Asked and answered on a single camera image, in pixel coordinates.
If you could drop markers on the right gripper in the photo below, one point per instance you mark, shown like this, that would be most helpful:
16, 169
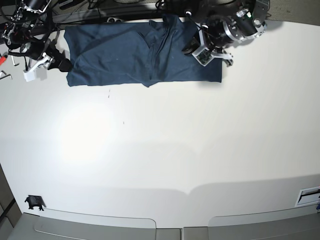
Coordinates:
46, 55

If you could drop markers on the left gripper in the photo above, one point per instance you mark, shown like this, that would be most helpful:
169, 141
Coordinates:
214, 34

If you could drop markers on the blue T-shirt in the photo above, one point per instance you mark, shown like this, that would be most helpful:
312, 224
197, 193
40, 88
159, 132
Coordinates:
144, 53

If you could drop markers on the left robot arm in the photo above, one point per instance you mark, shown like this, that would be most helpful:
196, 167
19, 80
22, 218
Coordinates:
248, 16

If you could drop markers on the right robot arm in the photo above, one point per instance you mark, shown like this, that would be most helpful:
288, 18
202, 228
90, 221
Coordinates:
27, 32

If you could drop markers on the upper hex key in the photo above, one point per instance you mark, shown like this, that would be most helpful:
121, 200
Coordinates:
14, 62

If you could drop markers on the hex key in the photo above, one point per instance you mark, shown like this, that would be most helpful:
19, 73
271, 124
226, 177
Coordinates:
4, 75
14, 62

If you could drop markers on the lower hex key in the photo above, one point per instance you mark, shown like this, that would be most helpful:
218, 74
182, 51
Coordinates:
4, 75

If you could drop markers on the red marker pen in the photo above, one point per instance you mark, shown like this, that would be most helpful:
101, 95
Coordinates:
3, 58

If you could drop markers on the black table clamp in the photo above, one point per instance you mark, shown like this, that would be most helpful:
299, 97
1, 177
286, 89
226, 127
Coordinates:
35, 201

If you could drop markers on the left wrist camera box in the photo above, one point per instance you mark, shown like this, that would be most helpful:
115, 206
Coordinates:
203, 55

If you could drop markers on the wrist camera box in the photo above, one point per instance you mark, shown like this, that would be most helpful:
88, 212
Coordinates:
203, 55
29, 75

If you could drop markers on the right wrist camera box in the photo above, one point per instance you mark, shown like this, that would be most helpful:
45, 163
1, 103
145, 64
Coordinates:
29, 75

